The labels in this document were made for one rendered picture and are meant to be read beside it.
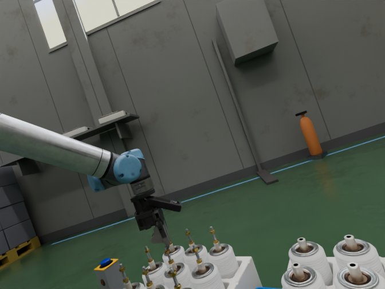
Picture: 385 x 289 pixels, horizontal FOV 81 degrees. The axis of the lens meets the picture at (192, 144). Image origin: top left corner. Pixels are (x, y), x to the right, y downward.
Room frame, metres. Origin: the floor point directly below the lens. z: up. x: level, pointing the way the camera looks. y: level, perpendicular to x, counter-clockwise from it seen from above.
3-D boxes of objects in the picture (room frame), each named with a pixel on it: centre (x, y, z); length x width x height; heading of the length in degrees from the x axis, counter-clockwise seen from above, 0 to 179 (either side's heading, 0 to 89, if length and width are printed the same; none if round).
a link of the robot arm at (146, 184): (0.79, 0.22, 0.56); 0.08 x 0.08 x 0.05
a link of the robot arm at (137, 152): (0.79, 0.22, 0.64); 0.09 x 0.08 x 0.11; 131
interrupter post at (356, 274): (0.49, -0.24, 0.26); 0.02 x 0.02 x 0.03
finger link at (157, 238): (0.78, 0.22, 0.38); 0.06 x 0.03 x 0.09; 92
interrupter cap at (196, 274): (0.72, 0.10, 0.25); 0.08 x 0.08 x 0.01
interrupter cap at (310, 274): (0.55, -0.14, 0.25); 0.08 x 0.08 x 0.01
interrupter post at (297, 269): (0.55, -0.14, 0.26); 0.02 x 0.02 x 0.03
